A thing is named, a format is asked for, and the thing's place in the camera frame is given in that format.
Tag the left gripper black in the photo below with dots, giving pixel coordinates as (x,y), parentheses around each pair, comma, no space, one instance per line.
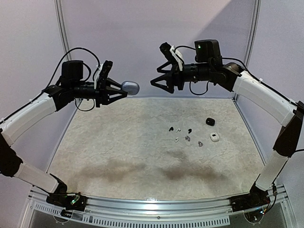
(102,94)

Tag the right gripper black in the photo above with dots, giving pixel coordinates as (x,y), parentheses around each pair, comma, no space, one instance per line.
(176,76)

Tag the blue-grey earbud charging case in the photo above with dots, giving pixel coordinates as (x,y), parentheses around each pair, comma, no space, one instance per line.
(130,87)

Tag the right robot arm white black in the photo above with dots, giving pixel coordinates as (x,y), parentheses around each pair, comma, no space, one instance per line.
(209,67)

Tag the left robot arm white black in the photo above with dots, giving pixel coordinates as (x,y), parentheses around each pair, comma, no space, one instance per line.
(71,86)

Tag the black earbud charging case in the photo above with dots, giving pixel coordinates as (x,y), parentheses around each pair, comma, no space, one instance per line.
(210,121)

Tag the white earbud charging case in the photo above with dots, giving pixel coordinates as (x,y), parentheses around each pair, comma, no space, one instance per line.
(214,137)

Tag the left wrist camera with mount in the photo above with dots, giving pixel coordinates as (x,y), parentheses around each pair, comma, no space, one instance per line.
(101,74)

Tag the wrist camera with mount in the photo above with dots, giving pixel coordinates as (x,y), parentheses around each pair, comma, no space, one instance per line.
(174,57)
(101,74)

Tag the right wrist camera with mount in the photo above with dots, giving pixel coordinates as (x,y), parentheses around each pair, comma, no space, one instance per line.
(174,57)

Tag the left aluminium frame post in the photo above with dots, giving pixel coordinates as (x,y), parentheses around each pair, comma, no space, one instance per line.
(61,25)

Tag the aluminium frame post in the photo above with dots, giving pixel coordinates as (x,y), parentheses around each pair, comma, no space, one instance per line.
(61,25)
(252,31)

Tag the right aluminium frame post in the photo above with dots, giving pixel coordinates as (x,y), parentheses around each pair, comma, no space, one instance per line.
(252,31)

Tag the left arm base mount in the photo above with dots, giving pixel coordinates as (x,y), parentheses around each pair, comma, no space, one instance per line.
(69,202)

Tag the aluminium front rail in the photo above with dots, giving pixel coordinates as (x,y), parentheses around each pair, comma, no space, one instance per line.
(153,213)

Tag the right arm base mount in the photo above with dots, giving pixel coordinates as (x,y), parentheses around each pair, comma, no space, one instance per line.
(254,204)

